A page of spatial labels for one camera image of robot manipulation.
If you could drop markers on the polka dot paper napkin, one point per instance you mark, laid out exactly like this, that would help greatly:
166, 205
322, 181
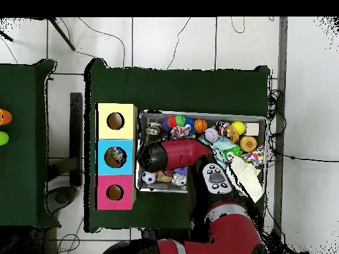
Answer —
177, 132

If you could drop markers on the silver mesh bin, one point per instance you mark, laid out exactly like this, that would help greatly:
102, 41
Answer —
159, 188

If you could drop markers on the light blue muslin cloth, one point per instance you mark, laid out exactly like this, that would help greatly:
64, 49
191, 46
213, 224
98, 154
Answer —
225, 144

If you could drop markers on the cream muslin cloth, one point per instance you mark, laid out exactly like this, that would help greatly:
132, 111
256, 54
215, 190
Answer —
249, 180

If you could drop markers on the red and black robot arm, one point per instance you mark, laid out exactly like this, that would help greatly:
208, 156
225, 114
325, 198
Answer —
185, 153

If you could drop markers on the wooden box with three holes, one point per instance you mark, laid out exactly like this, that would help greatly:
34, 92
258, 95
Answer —
127, 127

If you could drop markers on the dented printed drink can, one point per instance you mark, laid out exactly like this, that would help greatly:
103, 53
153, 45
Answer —
154, 129

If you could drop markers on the small orange basketball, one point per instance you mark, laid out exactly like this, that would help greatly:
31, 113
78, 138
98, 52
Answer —
200, 125

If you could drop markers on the small white baseball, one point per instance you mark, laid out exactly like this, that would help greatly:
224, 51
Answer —
211, 135

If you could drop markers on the small soccer ball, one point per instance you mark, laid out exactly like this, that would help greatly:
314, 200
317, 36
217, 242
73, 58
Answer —
149, 177

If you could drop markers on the dark green table cloth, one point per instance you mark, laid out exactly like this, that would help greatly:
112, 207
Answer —
23, 172
185, 90

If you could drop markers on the brown monkey plush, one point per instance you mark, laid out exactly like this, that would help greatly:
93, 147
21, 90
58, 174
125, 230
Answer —
232, 133

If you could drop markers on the yellow ball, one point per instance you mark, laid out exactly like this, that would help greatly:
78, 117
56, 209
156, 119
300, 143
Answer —
238, 127

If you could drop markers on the black panel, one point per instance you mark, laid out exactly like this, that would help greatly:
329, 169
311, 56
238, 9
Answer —
76, 119

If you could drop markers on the grey round base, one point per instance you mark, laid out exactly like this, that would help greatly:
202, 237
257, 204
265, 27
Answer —
62, 197

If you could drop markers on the black tripod leg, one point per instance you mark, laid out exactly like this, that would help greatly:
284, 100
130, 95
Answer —
62, 33
6, 36

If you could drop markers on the orange plastic object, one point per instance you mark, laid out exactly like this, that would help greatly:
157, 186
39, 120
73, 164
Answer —
5, 117

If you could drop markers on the green plastic object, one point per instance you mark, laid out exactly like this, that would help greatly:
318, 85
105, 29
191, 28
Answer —
3, 138

